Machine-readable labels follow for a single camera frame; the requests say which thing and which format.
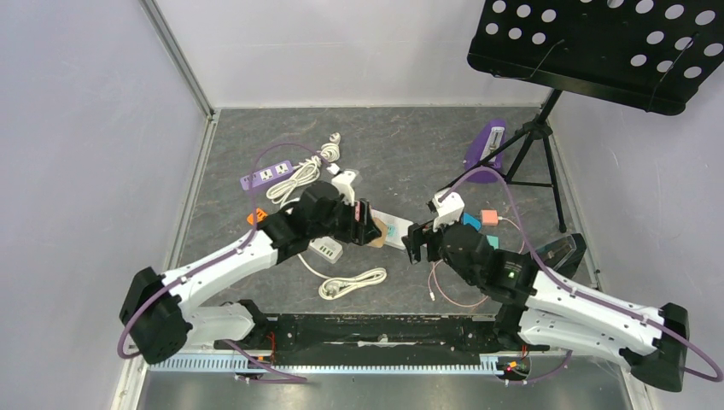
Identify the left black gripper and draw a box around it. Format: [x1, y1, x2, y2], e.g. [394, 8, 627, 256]
[309, 194, 381, 246]

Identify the long white colourful power strip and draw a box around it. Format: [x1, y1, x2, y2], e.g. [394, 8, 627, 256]
[371, 209, 412, 250]

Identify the tan cube socket adapter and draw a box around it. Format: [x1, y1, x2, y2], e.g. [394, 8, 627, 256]
[367, 218, 388, 249]

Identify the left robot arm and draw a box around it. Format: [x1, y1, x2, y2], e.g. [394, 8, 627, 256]
[117, 182, 385, 364]

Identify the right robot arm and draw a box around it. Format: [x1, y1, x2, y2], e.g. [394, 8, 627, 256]
[402, 223, 688, 392]

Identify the blue plug adapter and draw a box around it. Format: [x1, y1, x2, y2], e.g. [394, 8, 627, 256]
[461, 213, 482, 231]

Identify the small white power strip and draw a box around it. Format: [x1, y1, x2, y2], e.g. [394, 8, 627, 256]
[309, 237, 343, 264]

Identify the small pink charger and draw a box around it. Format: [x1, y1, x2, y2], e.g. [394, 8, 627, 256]
[480, 209, 499, 226]

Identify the teal small adapter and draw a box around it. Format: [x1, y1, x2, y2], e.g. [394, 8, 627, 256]
[487, 235, 499, 249]

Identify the purple power strip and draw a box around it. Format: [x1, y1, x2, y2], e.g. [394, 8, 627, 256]
[240, 160, 294, 191]

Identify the orange power strip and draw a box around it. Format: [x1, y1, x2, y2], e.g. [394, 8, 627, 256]
[246, 208, 268, 226]

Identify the purple metronome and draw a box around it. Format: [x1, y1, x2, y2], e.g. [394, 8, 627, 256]
[463, 119, 506, 184]

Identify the black music stand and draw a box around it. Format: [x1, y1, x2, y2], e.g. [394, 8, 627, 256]
[435, 0, 724, 234]

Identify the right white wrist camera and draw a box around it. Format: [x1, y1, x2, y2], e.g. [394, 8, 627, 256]
[428, 188, 464, 231]

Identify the pink charging cable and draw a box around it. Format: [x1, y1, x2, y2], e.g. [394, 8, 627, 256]
[429, 217, 527, 309]

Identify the small strip white cable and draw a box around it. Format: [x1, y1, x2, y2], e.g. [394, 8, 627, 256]
[296, 253, 389, 301]

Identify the purple strip white cable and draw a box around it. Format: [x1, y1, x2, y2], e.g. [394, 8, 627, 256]
[266, 132, 342, 206]

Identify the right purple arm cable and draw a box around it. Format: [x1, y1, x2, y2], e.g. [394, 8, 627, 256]
[438, 166, 724, 384]

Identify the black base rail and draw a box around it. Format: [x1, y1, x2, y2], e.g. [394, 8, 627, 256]
[213, 300, 523, 367]

